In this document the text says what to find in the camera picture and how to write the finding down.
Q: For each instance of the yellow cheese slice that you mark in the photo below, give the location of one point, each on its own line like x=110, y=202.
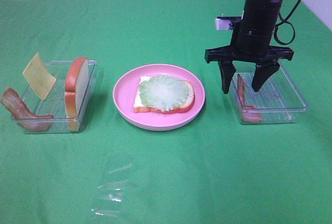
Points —
x=38, y=77

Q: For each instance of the pink plate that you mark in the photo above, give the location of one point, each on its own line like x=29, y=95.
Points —
x=125, y=90

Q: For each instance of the green lettuce leaf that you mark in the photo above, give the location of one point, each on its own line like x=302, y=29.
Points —
x=163, y=91

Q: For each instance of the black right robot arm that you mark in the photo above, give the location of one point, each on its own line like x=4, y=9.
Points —
x=262, y=16

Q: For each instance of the green tablecloth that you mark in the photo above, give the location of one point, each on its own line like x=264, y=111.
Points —
x=213, y=170

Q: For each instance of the clear plastic container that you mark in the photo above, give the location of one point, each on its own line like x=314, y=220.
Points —
x=278, y=100
x=54, y=104

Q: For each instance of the bacon strip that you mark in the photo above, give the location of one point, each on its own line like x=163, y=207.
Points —
x=249, y=117
x=14, y=104

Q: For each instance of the clear left plastic container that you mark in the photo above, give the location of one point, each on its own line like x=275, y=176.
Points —
x=54, y=104

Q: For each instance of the upright bread slice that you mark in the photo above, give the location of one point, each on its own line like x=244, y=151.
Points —
x=75, y=86

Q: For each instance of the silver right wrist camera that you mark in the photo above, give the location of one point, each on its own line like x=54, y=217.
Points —
x=226, y=22

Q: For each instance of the clear right plastic container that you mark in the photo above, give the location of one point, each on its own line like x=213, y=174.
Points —
x=278, y=100

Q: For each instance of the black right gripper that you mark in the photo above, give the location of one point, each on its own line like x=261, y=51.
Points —
x=248, y=46

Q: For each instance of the clear plastic wrap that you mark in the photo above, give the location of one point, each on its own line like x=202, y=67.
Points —
x=109, y=195

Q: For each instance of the bread slice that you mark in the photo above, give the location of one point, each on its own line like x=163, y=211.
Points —
x=75, y=86
x=137, y=104

